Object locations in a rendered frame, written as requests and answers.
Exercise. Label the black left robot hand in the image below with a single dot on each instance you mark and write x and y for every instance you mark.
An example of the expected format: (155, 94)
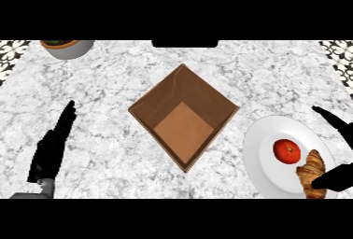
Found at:
(52, 149)

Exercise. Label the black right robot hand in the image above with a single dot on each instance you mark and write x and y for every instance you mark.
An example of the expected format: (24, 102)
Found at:
(337, 179)

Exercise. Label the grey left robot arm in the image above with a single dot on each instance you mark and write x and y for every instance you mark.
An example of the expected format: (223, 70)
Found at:
(40, 189)

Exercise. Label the red tomato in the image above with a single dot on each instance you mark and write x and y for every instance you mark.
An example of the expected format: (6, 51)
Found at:
(287, 151)

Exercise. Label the white plate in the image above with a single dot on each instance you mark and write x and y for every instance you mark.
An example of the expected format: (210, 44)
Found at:
(271, 155)

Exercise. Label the brown cardboard box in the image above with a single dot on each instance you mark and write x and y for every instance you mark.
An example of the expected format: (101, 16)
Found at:
(184, 117)

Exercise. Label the brown croissant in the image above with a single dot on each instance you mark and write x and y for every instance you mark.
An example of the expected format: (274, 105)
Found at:
(312, 174)

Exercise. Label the grey plant pot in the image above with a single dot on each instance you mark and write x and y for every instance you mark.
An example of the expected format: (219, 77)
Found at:
(67, 48)

